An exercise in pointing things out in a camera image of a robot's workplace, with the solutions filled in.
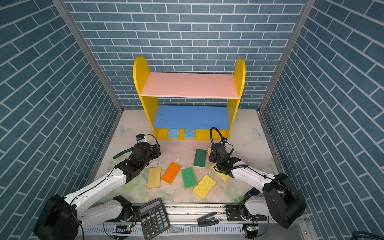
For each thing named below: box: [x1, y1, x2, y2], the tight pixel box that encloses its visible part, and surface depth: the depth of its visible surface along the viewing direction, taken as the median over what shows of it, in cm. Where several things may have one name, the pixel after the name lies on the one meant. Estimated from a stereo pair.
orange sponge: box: [161, 162, 182, 185], surface depth 88 cm
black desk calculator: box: [137, 198, 171, 240], surface depth 72 cm
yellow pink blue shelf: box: [133, 57, 246, 141], surface depth 84 cm
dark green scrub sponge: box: [193, 149, 208, 168], surface depth 94 cm
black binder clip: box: [197, 211, 219, 227], surface depth 72 cm
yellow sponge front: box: [192, 174, 217, 200], surface depth 83 cm
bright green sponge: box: [181, 167, 198, 190], surface depth 86 cm
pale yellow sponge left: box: [147, 166, 162, 189], surface depth 86 cm
